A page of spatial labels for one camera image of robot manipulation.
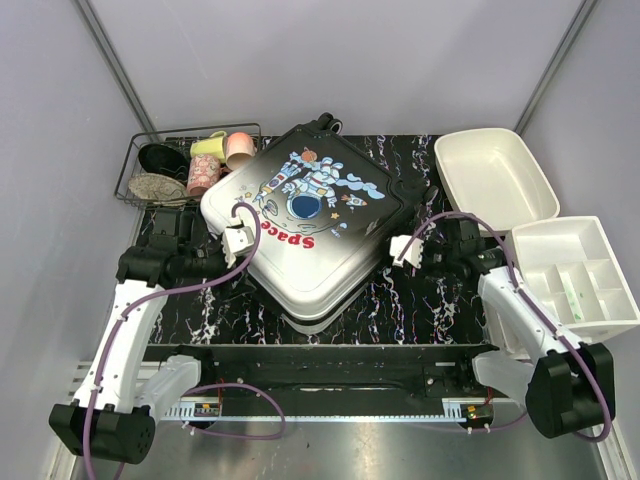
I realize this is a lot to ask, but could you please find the space astronaut kids suitcase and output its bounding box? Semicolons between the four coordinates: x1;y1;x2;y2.
200;113;428;335

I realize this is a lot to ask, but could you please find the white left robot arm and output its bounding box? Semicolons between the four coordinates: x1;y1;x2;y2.
48;208;227;464

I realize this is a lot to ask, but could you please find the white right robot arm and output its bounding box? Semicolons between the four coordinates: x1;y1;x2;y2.
407;211;616;443

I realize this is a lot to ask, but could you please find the speckled grey plate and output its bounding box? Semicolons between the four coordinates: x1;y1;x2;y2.
128;173;187;204

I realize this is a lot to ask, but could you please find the pink patterned mug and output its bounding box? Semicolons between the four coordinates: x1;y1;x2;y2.
186;154;221;196

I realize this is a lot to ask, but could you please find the white plastic basin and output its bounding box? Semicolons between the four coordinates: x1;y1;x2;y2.
434;128;560;235

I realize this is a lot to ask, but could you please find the black bowl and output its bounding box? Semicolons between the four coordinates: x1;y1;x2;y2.
138;144;189;175

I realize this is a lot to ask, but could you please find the yellow mug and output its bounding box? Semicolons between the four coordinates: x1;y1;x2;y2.
190;131;227;164

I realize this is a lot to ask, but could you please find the white compartment organizer box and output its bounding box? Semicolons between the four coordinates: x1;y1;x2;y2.
507;216;639;342

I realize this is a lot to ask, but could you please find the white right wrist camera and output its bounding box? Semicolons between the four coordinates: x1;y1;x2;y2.
389;235;424;269

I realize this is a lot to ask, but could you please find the black wire dish rack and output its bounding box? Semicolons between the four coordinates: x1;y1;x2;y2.
114;122;265;210

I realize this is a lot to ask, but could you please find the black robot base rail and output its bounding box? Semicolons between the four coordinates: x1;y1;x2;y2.
144;345;503;415

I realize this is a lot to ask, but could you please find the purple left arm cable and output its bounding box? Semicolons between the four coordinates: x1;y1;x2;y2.
82;200;287;480

